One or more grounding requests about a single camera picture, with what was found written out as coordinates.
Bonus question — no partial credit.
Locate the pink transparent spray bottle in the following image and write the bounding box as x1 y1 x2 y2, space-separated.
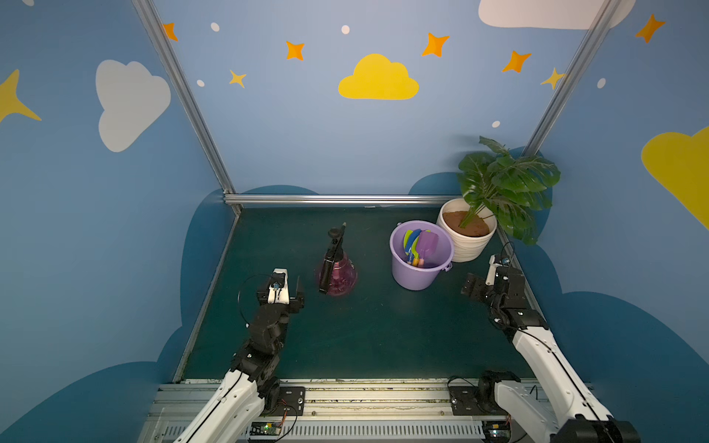
318 223 357 296

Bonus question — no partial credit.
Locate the purple scoop pink handle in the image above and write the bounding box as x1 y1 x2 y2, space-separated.
417 231 439 268

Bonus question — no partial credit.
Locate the purple plastic bucket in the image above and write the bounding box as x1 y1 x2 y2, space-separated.
389 221 454 291

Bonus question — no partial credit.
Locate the blue trowel wooden handle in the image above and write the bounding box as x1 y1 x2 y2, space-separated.
407 229 422 267

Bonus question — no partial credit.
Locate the green trowel yellow handle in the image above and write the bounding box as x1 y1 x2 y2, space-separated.
403 230 414 257

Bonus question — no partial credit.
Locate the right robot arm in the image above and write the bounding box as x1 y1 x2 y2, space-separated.
462 263 641 442

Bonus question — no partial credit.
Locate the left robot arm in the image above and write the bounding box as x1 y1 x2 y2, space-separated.
177 284 305 442

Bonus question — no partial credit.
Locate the white ribbed plant pot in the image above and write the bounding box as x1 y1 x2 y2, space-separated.
437 198 498 263

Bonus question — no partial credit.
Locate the green artificial monstera plant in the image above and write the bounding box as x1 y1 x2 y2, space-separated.
458 137 561 245

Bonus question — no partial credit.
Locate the back horizontal aluminium bar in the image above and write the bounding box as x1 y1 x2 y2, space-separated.
223 194 456 207

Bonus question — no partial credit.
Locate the left small circuit board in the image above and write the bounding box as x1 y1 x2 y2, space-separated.
249 422 282 437

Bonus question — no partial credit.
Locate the small circuit board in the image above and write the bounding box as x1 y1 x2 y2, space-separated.
249 422 282 437
482 421 511 442

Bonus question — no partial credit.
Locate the right small circuit board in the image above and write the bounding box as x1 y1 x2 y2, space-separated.
482 421 511 442

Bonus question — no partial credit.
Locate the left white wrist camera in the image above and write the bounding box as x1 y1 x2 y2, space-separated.
267 269 290 305

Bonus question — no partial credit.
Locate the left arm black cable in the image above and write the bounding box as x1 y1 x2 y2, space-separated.
236 273 273 328

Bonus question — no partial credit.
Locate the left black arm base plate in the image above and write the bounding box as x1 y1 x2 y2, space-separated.
262 386 306 417

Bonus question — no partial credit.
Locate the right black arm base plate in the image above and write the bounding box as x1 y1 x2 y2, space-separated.
448 385 500 416

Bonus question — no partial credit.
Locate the left aluminium frame post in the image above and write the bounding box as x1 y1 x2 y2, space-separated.
132 0 242 218

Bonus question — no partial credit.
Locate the aluminium frame post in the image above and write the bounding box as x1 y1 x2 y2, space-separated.
132 0 242 218
522 0 622 157

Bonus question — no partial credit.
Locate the right aluminium frame post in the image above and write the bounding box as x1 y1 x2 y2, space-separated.
522 0 622 157

